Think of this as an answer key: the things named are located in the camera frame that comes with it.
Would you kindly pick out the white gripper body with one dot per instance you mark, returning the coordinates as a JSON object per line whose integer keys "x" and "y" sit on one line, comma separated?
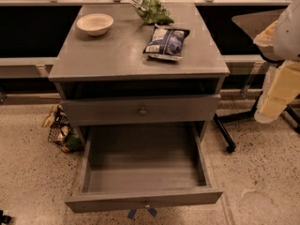
{"x": 289, "y": 35}

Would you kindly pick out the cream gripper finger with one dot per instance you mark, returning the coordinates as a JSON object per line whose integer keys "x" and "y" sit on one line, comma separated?
{"x": 266, "y": 107}
{"x": 284, "y": 88}

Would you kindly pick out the green jalapeno chip bag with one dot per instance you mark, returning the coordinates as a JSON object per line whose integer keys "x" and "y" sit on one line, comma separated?
{"x": 152, "y": 11}

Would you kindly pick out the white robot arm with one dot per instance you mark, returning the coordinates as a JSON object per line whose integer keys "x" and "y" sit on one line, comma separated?
{"x": 287, "y": 33}

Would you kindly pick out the closed grey upper drawer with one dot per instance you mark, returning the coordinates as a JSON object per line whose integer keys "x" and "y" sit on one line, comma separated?
{"x": 139, "y": 110}

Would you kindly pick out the blue chip bag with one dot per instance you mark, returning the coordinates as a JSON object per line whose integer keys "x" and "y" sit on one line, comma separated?
{"x": 166, "y": 43}

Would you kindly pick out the grey wooden drawer cabinet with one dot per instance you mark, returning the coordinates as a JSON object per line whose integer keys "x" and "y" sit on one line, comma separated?
{"x": 113, "y": 65}

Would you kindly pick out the open grey bottom drawer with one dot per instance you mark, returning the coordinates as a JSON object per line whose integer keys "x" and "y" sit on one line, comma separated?
{"x": 146, "y": 166}

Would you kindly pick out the black stand with tray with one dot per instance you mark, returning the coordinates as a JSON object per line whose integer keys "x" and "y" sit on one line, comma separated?
{"x": 252, "y": 24}

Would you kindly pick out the blue tape strips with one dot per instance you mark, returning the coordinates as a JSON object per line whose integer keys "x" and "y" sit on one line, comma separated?
{"x": 132, "y": 213}

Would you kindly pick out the white ceramic bowl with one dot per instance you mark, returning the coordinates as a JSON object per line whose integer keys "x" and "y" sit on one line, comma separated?
{"x": 95, "y": 24}

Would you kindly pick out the black object floor corner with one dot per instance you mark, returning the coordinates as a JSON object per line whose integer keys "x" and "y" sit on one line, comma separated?
{"x": 4, "y": 220}

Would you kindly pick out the wire basket with snacks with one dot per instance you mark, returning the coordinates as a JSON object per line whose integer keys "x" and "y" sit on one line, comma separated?
{"x": 61, "y": 132}

